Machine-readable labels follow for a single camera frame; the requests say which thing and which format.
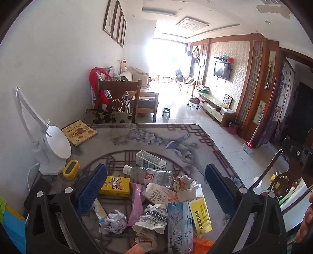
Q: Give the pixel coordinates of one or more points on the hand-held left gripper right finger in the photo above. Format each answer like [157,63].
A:
[217,188]

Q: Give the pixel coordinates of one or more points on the orange plastic bag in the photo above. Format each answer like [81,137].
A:
[201,245]

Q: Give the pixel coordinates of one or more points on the blue white tissue pack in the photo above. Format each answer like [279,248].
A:
[179,224]

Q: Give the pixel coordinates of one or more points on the square ceiling lamp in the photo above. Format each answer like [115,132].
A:
[192,24]

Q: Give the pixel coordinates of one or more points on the person's right hand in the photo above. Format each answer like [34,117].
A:
[307,222]

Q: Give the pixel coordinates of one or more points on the burger wrapper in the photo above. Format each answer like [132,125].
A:
[146,240]

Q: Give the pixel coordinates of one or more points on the floral seat cushion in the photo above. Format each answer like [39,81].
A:
[105,117]

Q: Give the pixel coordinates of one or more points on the round stool on wheels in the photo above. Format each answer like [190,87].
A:
[193,100]

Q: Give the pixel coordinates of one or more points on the clear plastic bottle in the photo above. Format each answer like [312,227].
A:
[151,175]

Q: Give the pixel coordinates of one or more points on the yellow drink box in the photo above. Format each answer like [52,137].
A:
[117,185]

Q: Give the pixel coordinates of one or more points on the wooden sofa with cushions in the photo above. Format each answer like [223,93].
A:
[144,103]

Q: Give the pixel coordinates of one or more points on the yellow brown book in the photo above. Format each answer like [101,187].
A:
[79,133]

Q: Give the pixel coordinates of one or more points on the white paper ball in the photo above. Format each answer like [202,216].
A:
[113,223]

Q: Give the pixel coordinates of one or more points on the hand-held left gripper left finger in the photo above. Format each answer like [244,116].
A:
[91,188]

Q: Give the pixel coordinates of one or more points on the pale yellow wrapper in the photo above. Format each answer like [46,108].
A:
[100,210]

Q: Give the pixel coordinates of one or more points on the white plush toy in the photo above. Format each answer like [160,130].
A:
[123,64]

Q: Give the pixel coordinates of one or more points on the dark framed wall picture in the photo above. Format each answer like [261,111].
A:
[117,23]
[121,29]
[110,17]
[124,34]

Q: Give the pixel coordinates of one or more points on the crushed printed paper cup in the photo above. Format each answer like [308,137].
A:
[151,217]

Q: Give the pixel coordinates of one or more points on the newspaper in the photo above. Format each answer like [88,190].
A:
[182,182]

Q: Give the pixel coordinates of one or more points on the red floor bin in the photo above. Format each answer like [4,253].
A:
[232,129]

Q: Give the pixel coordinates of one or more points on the wall television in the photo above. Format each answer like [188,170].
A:
[221,70]

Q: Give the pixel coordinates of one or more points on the low television cabinet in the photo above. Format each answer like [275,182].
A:
[212,102]

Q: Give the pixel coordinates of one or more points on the white blue milk carton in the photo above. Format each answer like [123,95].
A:
[149,160]

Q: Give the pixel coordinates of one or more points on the pink wrapper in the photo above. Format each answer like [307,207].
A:
[137,207]

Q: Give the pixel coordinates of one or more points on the white desk lamp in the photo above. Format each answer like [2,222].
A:
[57,144]

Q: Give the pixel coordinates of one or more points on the red bag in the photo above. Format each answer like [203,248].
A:
[94,78]

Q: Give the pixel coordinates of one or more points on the blue green notebook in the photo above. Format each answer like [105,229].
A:
[12,227]

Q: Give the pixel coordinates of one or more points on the carved wooden dining chair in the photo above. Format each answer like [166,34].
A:
[117,88]
[281,182]

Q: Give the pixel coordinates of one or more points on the yellow plastic holder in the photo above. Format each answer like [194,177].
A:
[69,174]

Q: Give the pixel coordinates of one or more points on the yellow medicine box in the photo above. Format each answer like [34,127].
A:
[200,215]

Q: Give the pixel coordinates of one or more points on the printed door curtain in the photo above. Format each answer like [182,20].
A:
[281,102]

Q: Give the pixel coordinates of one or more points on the red bucket green rim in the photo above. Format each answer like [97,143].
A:
[262,193]

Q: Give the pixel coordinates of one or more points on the small black stool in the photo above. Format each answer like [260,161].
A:
[166,109]

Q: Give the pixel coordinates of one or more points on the colourful geometric framed picture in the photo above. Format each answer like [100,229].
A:
[228,101]

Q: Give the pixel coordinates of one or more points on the pink white snack box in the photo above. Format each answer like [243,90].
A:
[156,194]

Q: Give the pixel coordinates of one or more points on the flower wall painting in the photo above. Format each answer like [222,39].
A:
[259,112]

